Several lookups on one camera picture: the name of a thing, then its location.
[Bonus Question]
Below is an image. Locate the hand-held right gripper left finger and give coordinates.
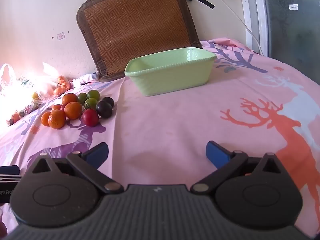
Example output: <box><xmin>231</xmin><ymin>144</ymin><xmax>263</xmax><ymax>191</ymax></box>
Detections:
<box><xmin>32</xmin><ymin>142</ymin><xmax>124</xmax><ymax>194</ymax></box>

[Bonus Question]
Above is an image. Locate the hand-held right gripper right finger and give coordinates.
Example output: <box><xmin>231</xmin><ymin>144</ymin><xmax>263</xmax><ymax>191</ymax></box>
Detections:
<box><xmin>191</xmin><ymin>141</ymin><xmax>287</xmax><ymax>194</ymax></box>

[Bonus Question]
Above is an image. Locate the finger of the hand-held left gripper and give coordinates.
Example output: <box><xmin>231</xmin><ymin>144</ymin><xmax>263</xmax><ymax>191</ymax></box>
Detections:
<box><xmin>0</xmin><ymin>165</ymin><xmax>22</xmax><ymax>181</ymax></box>

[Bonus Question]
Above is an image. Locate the red tomato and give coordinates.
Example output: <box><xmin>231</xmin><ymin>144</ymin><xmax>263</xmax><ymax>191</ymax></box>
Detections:
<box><xmin>82</xmin><ymin>109</ymin><xmax>99</xmax><ymax>127</ymax></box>

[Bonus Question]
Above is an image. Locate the light green ceramic dish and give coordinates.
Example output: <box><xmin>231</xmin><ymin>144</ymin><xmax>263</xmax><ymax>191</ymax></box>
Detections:
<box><xmin>124</xmin><ymin>47</ymin><xmax>217</xmax><ymax>97</ymax></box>

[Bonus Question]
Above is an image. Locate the large orange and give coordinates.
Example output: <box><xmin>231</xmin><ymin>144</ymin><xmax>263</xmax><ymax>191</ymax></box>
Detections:
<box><xmin>64</xmin><ymin>102</ymin><xmax>83</xmax><ymax>120</ymax></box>

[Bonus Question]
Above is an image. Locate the pink deer print bedsheet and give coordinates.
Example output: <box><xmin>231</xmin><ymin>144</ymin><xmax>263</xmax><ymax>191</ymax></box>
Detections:
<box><xmin>0</xmin><ymin>39</ymin><xmax>320</xmax><ymax>240</ymax></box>

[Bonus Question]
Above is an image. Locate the clear plastic bag of oranges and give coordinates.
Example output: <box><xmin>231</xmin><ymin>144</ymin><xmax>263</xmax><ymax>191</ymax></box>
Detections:
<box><xmin>0</xmin><ymin>63</ymin><xmax>73</xmax><ymax>128</ymax></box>

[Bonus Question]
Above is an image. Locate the brown woven seat mat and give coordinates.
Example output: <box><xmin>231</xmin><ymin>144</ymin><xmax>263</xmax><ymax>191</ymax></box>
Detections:
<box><xmin>76</xmin><ymin>0</ymin><xmax>203</xmax><ymax>82</ymax></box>

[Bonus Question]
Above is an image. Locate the frosted glass door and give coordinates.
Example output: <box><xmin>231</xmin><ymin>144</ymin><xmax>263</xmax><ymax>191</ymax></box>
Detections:
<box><xmin>259</xmin><ymin>0</ymin><xmax>320</xmax><ymax>67</ymax></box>

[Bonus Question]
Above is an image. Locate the white power cable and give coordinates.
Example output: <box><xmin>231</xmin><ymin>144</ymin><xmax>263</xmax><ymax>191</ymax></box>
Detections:
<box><xmin>203</xmin><ymin>0</ymin><xmax>263</xmax><ymax>55</ymax></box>

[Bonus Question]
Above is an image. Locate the white door frame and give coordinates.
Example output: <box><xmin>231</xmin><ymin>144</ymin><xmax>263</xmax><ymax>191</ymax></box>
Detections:
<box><xmin>237</xmin><ymin>0</ymin><xmax>270</xmax><ymax>57</ymax></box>

